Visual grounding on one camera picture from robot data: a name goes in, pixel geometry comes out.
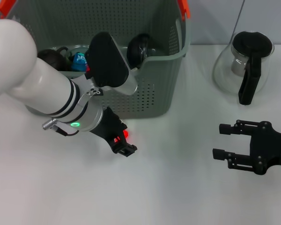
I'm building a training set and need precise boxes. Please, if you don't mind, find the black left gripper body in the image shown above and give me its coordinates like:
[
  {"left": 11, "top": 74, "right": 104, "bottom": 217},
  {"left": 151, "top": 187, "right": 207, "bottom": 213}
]
[{"left": 90, "top": 106, "right": 127, "bottom": 153}]

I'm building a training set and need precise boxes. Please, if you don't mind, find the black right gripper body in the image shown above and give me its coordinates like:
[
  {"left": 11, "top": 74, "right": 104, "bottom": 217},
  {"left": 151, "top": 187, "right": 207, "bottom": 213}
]
[{"left": 249, "top": 120, "right": 281, "bottom": 176}]

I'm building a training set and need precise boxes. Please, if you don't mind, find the red sloped toy brick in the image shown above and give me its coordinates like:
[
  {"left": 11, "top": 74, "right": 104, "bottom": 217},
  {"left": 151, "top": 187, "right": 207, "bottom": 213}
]
[{"left": 114, "top": 130, "right": 130, "bottom": 143}]

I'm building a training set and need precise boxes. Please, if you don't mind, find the blue toy brick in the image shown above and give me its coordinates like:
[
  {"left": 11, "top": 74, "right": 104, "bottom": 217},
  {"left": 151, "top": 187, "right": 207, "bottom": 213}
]
[{"left": 71, "top": 52, "right": 88, "bottom": 72}]

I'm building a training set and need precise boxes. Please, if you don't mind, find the black round object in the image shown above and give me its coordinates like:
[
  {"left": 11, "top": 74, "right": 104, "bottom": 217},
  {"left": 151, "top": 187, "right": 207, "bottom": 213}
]
[{"left": 126, "top": 33, "right": 159, "bottom": 69}]

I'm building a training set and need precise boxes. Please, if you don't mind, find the glass teacup with black holder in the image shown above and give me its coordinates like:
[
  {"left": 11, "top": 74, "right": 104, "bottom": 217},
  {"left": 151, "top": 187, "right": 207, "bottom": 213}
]
[{"left": 65, "top": 45, "right": 92, "bottom": 72}]

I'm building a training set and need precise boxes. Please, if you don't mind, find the silver left gripper elbow plug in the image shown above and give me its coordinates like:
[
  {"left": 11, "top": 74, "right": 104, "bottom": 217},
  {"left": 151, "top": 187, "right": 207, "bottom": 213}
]
[{"left": 42, "top": 118, "right": 58, "bottom": 129}]

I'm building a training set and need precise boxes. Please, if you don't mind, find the grey perforated plastic storage basket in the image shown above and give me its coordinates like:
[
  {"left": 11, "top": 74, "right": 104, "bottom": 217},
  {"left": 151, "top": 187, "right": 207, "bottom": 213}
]
[{"left": 0, "top": 0, "right": 192, "bottom": 119}]

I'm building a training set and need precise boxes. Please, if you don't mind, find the dark clay teapot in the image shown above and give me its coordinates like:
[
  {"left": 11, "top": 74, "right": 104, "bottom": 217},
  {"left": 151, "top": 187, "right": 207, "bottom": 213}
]
[{"left": 37, "top": 46, "right": 68, "bottom": 71}]

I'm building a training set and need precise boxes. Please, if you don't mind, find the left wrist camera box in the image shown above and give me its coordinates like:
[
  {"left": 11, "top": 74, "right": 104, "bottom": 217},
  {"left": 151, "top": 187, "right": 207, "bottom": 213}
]
[{"left": 84, "top": 31, "right": 138, "bottom": 96}]

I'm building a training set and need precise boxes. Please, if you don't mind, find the glass carafe with black handle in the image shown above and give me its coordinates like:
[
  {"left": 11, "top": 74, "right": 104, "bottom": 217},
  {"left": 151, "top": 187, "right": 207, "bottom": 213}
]
[{"left": 212, "top": 30, "right": 275, "bottom": 105}]

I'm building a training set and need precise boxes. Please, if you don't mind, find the orange basket handle grip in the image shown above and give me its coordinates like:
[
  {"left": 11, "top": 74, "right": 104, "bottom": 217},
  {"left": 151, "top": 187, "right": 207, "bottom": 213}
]
[
  {"left": 0, "top": 0, "right": 16, "bottom": 19},
  {"left": 177, "top": 0, "right": 192, "bottom": 22}
]

